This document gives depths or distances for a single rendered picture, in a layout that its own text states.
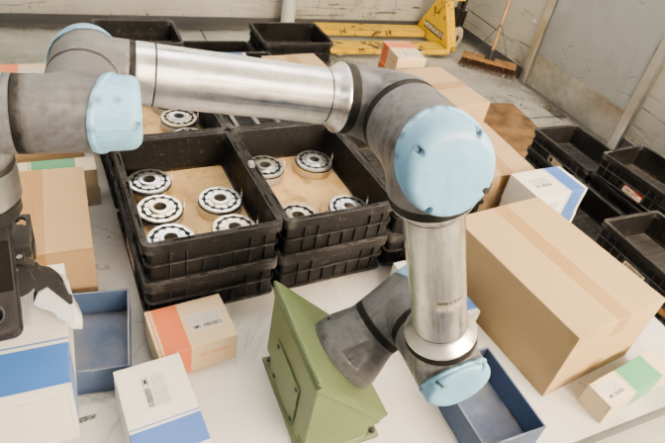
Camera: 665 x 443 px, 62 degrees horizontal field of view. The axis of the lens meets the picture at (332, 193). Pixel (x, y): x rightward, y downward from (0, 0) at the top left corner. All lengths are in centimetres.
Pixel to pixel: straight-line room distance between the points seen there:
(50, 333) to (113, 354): 53
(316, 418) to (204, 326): 32
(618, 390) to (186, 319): 94
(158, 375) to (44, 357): 43
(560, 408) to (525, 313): 22
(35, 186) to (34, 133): 89
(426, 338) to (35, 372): 53
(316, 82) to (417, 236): 24
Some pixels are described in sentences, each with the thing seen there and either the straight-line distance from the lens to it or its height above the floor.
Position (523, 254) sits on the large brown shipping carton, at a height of 90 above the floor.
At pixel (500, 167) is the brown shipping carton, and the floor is 86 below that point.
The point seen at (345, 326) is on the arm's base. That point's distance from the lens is 104.
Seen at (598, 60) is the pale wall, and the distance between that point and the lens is 446.
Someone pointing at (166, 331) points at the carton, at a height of 77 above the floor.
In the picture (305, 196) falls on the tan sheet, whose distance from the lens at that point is 147.
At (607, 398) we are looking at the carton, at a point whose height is 76.
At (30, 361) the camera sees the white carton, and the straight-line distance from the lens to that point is 72.
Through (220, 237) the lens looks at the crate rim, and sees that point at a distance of 118.
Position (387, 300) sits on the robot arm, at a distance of 103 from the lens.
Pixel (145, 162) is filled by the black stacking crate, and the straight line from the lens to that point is 149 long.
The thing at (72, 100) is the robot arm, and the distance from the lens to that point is 56.
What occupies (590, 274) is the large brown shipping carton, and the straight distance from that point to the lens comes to 143.
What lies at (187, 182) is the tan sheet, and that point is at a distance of 148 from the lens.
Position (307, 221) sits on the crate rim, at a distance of 124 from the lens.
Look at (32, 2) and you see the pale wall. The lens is 458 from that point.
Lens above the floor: 170
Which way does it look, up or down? 36 degrees down
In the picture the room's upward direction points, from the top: 11 degrees clockwise
